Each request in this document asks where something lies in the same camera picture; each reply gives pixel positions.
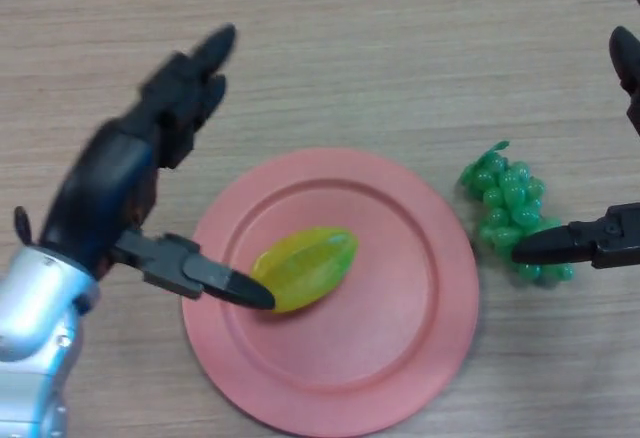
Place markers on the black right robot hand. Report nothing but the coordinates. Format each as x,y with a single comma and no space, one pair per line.
565,245

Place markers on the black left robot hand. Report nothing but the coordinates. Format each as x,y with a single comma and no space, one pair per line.
110,178

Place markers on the yellow green plastic starfruit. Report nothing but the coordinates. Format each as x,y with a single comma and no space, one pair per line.
315,263

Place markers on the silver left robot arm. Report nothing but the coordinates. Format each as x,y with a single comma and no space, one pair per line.
30,318

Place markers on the pink round plate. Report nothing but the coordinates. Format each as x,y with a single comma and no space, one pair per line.
380,348

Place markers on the green plastic grape bunch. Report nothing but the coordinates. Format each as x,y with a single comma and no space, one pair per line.
510,193

